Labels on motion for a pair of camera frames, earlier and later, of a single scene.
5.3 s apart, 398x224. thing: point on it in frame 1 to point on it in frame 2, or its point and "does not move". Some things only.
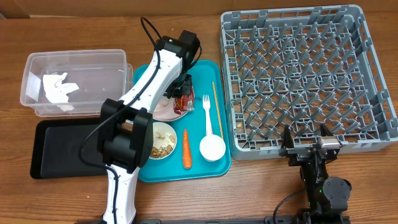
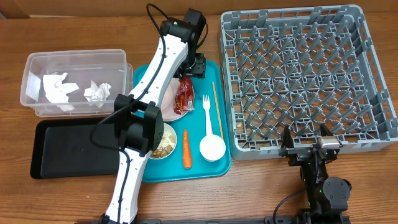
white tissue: [56, 91] does not move
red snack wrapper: [184, 104] does not move
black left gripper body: [183, 86] to [196, 66]
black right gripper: [301, 154] does not move
